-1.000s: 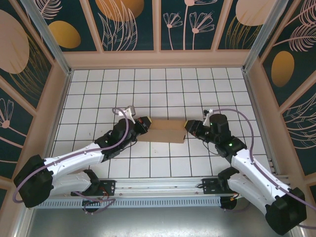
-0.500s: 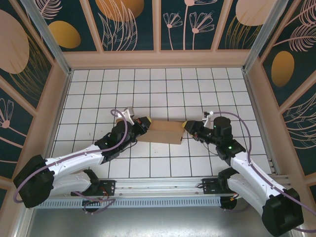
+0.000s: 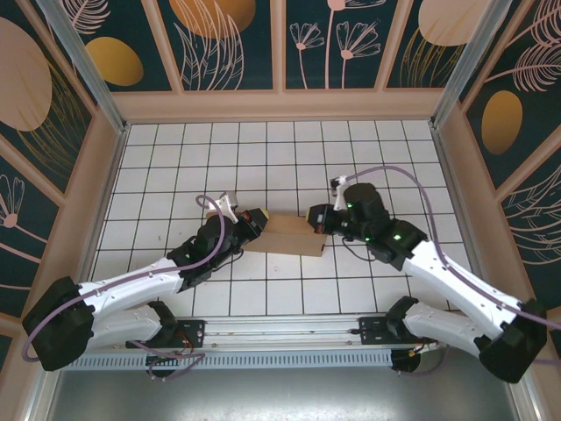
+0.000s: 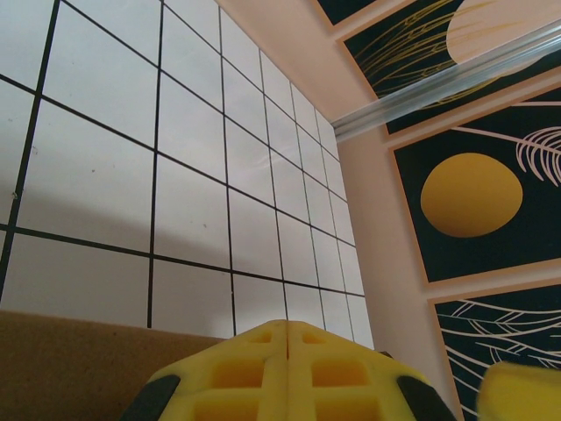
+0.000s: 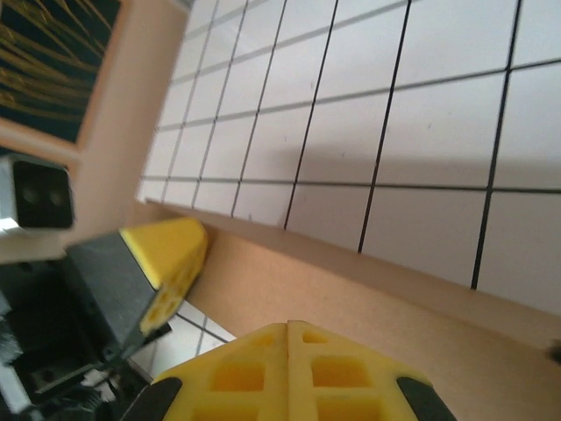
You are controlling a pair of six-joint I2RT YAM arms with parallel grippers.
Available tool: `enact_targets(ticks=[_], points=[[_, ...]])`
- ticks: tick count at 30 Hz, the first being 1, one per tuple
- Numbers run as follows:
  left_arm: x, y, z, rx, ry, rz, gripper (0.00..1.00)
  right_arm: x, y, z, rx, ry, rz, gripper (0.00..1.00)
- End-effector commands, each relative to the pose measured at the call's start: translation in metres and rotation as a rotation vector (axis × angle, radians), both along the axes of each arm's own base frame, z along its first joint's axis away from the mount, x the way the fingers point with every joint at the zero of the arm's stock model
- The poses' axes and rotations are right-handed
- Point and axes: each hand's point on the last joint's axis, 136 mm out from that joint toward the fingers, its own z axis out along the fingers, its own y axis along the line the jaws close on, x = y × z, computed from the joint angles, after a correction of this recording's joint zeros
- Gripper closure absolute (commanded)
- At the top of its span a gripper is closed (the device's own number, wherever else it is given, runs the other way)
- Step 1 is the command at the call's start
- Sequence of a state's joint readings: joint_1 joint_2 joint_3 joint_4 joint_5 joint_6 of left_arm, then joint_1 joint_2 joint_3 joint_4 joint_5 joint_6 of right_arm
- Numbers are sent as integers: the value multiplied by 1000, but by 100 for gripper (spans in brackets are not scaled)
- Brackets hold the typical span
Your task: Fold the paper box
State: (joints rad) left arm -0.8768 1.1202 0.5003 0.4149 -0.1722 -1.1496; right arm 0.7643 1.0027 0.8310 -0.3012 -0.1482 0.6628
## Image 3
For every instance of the brown cardboard paper box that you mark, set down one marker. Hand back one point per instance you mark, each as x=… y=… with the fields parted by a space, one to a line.
x=289 y=243

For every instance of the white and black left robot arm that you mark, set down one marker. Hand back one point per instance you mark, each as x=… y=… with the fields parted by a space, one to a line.
x=131 y=280

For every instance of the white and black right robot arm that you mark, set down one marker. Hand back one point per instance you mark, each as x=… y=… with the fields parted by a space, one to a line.
x=460 y=280

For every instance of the left base wiring yellow connector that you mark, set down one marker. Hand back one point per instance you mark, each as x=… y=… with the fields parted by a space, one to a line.
x=182 y=346

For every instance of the base wiring yellow connector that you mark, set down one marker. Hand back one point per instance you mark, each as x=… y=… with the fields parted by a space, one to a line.
x=182 y=346
x=414 y=352

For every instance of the right base wiring yellow connector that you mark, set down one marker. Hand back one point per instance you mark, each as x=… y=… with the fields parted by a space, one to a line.
x=414 y=352

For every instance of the grey metal sheet panel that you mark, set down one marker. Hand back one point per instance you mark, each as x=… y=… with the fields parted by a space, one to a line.
x=280 y=394

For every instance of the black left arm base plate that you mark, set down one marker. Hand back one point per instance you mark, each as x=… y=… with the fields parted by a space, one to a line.
x=195 y=333

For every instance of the aluminium side rail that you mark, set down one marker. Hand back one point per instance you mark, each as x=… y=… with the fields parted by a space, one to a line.
x=462 y=197
x=103 y=197

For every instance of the aluminium mounting rail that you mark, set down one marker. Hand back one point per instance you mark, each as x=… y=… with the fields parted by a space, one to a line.
x=280 y=329

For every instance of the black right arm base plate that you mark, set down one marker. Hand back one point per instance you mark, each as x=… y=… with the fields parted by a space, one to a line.
x=372 y=333

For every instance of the aluminium corner post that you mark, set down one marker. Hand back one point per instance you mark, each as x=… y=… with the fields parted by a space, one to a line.
x=460 y=66
x=94 y=83

